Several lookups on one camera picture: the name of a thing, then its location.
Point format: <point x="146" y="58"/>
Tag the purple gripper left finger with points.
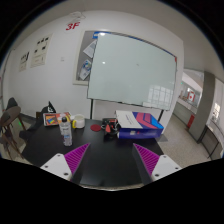
<point x="65" y="166"/>

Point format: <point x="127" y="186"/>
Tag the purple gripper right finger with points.
<point x="151" y="166"/>

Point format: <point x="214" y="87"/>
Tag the clear plastic water bottle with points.
<point x="65" y="129"/>

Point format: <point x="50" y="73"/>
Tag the blue red cardboard box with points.
<point x="137" y="125"/>

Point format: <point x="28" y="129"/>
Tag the red round coaster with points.
<point x="95" y="127"/>

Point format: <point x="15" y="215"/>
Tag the colourful picture book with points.
<point x="54" y="119"/>

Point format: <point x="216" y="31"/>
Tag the black red tool pile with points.
<point x="110" y="126"/>

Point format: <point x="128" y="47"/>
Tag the black bag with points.
<point x="48" y="109"/>

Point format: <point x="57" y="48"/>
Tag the wooden folding chair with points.
<point x="6" y="121"/>

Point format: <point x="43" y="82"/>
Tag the large glass whiteboard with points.
<point x="131" y="71"/>

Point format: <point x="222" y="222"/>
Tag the grey notice board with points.
<point x="83" y="62"/>

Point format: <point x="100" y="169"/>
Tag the white mug yellow handle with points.
<point x="78" y="121"/>

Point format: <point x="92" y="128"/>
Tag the small white wall poster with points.
<point x="23" y="61"/>

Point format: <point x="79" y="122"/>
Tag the red 3F wall sign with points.
<point x="72" y="26"/>

